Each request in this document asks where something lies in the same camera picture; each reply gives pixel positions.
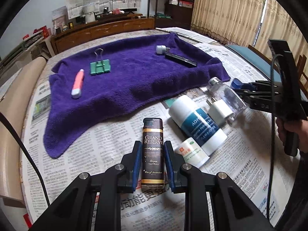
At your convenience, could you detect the clear plastic bottle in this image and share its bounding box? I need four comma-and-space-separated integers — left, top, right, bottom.
207, 77, 247, 124

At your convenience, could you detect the small white tape roll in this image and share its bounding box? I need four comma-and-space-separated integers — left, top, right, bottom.
174, 137, 210, 168

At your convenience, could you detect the black Horizon lighter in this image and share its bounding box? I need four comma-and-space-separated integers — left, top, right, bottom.
164, 52, 197, 68

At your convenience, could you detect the brown Grand Reserve lighter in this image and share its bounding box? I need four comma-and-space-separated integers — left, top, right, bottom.
141, 118, 164, 190

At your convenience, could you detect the pink white utility knife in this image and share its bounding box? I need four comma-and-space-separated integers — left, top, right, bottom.
71, 69, 84, 99

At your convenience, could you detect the green binder clip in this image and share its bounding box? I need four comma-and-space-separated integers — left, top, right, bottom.
90, 48, 111, 76

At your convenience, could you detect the right human hand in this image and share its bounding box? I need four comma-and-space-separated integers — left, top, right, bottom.
276, 118, 308, 153

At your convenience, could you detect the blue cushioned chair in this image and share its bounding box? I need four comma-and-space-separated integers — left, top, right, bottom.
225, 44, 270, 80

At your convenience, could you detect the white charger cube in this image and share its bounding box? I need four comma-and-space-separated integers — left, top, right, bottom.
207, 99, 234, 127

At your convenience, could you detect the white blue cosmetic bottle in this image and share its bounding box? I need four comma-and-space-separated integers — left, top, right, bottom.
169, 95, 227, 156

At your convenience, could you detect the beige curtain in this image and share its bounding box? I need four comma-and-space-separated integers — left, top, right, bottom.
191, 0, 307, 59

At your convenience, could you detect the folded newspaper far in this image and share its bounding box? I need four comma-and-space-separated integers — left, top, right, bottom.
156, 27, 216, 43

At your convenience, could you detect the dark wooden shelf unit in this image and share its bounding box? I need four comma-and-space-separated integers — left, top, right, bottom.
147, 0, 195, 29

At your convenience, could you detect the beige low bench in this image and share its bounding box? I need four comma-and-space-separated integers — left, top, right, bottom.
0, 57, 46, 208

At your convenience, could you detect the purple towel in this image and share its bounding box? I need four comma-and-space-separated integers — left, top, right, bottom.
43, 33, 230, 159

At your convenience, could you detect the wooden tv cabinet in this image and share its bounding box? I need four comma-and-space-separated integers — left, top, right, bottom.
51, 13, 155, 54

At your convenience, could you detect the folded metal bed frame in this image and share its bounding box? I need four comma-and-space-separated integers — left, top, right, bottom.
1, 30, 44, 68

